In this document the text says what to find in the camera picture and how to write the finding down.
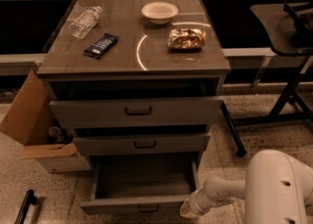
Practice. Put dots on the gold foil snack bag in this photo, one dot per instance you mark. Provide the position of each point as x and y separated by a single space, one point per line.
186 39

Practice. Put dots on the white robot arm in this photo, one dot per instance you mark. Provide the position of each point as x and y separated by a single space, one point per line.
278 189

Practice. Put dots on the grey bottom drawer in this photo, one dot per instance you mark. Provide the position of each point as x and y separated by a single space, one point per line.
142 183

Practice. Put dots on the grey top drawer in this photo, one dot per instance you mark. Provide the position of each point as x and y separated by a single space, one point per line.
136 112

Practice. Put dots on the black bar on floor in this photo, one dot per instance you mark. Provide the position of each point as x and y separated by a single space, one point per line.
29 199

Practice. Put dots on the open cardboard box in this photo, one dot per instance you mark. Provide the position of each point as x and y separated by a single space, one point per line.
28 121

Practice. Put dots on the grey drawer cabinet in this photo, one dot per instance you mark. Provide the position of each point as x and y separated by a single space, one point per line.
139 66

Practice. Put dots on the white paper bowl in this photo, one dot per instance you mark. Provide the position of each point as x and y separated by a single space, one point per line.
159 12

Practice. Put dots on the black metal leg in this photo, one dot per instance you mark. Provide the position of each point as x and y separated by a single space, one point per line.
241 151

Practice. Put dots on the grey middle drawer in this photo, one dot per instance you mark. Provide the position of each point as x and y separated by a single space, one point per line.
141 144

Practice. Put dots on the black side table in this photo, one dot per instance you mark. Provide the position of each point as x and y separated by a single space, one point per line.
289 28

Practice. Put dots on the dark blue snack bar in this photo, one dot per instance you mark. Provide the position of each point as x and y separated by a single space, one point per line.
101 46

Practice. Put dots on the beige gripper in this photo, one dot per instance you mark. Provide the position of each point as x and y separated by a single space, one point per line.
196 203

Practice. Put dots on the clear plastic water bottle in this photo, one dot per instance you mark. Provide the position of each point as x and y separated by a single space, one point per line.
83 24

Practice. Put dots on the grey drawer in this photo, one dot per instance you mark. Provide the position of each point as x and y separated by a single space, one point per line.
142 183
141 144
136 112

